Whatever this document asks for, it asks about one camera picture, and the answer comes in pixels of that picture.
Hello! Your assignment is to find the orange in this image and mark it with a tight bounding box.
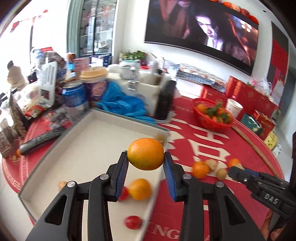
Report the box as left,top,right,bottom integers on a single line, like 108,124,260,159
128,178,152,201
127,138,164,171

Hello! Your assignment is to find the red cherry tomato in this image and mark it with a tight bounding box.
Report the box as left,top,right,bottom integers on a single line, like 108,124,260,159
118,186,130,201

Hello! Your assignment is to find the right hand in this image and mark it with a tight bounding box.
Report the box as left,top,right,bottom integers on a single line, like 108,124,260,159
262,209,286,241

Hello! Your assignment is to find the left mandarin with stem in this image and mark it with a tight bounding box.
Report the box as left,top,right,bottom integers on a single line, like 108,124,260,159
192,161,210,179

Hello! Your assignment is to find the brown kiwi in pile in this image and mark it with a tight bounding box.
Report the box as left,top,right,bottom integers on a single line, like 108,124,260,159
216,168,228,181

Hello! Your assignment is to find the tan walnut right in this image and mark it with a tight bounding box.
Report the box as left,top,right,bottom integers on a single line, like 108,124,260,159
205,159,218,172

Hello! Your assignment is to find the tan walnut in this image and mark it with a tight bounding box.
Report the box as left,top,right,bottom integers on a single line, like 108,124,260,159
154,134,166,146
205,159,218,172

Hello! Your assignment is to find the walnut in tray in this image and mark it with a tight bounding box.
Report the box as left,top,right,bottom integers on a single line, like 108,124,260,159
58,181,67,191

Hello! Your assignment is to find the red tablecloth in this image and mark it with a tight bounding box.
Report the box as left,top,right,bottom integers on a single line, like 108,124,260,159
1,97,283,240

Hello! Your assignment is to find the yellow box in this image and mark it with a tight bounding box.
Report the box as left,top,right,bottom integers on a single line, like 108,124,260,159
264,131,278,151

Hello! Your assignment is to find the far right mandarin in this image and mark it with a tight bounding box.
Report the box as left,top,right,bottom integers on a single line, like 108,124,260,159
228,158,240,168

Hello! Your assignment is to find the long wooden back scratcher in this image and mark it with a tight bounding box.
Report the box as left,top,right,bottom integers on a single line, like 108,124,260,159
232,126,280,178

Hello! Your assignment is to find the red gift bag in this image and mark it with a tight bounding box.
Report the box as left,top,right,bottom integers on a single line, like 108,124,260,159
252,110,276,141

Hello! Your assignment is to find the tan walnut left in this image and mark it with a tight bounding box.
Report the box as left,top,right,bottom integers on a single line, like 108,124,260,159
154,134,166,146

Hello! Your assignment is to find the green gift bag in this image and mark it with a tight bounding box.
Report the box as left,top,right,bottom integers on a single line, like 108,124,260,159
240,113,263,136

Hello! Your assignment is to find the grey white tray box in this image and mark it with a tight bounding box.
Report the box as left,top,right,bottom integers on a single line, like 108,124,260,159
19,109,169,240

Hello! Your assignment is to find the red plastic fruit basket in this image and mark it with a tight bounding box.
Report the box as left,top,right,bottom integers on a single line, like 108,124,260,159
192,98,234,133

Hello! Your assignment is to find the black remote control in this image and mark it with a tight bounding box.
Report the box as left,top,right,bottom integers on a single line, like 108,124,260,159
20,126,68,156

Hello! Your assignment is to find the white floral paper cup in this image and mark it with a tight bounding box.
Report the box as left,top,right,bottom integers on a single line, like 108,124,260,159
226,98,243,119

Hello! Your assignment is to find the red gift box stack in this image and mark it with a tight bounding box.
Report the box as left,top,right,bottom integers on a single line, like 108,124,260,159
200,76,278,117

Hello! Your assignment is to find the black radio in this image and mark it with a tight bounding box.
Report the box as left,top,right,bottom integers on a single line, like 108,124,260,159
154,80,176,121

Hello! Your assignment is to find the blue cloth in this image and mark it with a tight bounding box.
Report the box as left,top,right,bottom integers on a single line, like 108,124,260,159
95,81,156,125

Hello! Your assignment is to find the blue can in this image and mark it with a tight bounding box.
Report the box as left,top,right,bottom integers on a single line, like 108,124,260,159
62,80,89,123

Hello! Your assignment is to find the purple instant noodle cup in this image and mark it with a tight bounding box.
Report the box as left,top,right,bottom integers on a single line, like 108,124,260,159
80,67,108,101

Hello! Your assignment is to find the potted green plant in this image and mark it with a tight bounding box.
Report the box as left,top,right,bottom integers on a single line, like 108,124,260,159
119,50,148,66

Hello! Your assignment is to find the glass cabinet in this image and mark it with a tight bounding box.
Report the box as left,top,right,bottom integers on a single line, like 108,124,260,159
80,0,117,57

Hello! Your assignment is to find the wall television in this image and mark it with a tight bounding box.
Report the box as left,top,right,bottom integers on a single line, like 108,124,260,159
144,1,259,75

